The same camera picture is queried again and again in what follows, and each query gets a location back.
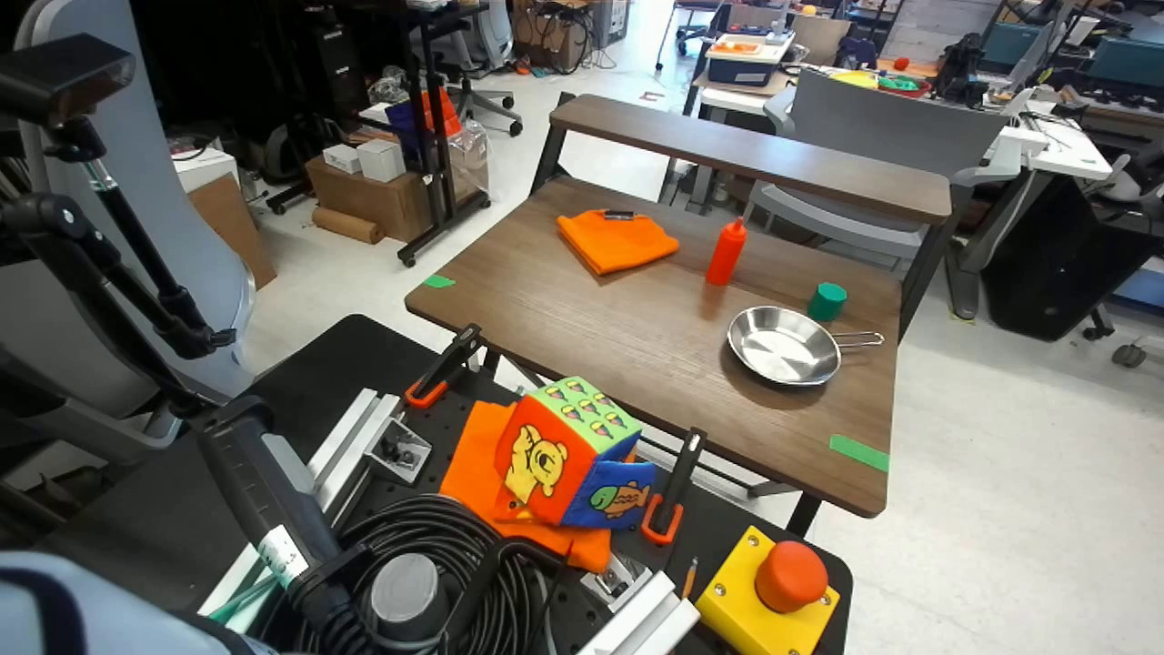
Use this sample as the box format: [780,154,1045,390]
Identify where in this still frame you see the tall cardboard box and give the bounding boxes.
[185,176,280,290]

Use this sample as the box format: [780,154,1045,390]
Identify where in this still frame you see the silver metal pan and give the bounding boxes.
[719,301,887,393]

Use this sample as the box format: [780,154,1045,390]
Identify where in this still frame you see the black rolling stand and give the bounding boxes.
[394,0,493,268]

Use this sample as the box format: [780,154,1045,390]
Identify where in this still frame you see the orange cloth with print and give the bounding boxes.
[435,395,617,576]

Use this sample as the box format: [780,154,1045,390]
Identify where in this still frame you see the coiled black cables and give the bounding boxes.
[287,487,561,655]

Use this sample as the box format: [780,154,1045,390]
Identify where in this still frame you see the green hexagonal cup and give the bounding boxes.
[805,280,851,327]

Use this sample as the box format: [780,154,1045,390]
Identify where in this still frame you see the orange squeeze bottle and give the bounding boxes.
[702,214,753,290]

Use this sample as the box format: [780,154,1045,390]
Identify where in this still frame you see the long aluminium extrusion rail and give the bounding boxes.
[196,385,403,621]

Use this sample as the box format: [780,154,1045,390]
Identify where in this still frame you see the folded orange cloth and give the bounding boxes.
[554,207,683,280]

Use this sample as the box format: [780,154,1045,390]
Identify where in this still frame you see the large green tape strip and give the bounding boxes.
[825,432,894,478]

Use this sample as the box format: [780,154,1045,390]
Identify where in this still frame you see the colourful soft toy cube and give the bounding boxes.
[489,376,658,536]

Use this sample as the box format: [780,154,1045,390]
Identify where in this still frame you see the black tube with grey cap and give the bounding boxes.
[191,395,451,655]

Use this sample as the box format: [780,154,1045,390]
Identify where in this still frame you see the black metal table frame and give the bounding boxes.
[527,91,956,538]

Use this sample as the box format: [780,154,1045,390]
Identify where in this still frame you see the short aluminium extrusion rail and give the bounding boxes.
[579,567,702,655]

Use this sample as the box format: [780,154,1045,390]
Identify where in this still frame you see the black camera on stand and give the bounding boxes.
[0,32,138,132]

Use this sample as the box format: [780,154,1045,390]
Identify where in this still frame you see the yellow box red stop button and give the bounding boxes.
[694,524,842,655]

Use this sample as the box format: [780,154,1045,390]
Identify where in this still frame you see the open cardboard box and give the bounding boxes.
[300,125,489,244]

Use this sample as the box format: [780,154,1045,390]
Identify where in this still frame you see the black articulated camera stand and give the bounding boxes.
[0,119,241,366]

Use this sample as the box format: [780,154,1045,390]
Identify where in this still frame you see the black orange bar clamp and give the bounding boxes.
[400,320,486,416]
[635,425,708,552]

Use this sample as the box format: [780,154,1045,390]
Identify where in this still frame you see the grey office chair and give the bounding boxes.
[740,66,1029,275]

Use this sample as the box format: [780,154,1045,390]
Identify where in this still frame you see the black mounting platform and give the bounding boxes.
[32,309,853,655]

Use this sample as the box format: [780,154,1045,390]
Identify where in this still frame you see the wooden raised table shelf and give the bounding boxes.
[545,91,956,227]

